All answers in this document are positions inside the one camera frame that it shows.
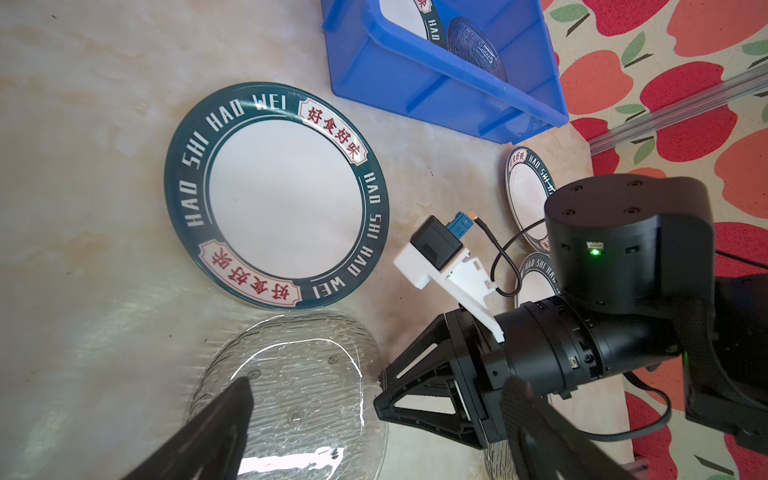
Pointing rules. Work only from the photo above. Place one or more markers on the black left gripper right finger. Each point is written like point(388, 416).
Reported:
point(544, 444)

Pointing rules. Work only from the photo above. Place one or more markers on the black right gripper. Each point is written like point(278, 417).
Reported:
point(458, 357)

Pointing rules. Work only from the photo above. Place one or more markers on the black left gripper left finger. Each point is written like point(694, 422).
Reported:
point(210, 446)

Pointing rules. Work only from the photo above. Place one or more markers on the medium green rimmed plate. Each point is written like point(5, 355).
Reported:
point(419, 17)

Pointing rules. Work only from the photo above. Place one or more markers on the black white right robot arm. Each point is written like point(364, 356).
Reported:
point(634, 260)

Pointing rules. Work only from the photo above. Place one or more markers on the blue plastic bin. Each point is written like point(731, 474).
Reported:
point(377, 63)

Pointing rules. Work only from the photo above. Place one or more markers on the clear glass plate small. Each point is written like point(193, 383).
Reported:
point(499, 462)

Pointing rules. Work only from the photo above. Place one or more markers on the large green rimmed plate lower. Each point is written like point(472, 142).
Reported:
point(538, 281)

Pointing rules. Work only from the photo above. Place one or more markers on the large green rimmed plate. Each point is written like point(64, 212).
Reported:
point(538, 281)
point(276, 196)

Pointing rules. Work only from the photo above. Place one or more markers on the small green rimmed plate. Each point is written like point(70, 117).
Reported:
point(528, 184)

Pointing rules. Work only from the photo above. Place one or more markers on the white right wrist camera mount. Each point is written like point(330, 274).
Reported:
point(435, 253)

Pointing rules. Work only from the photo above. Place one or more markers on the aluminium frame post right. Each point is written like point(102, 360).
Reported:
point(751, 82)

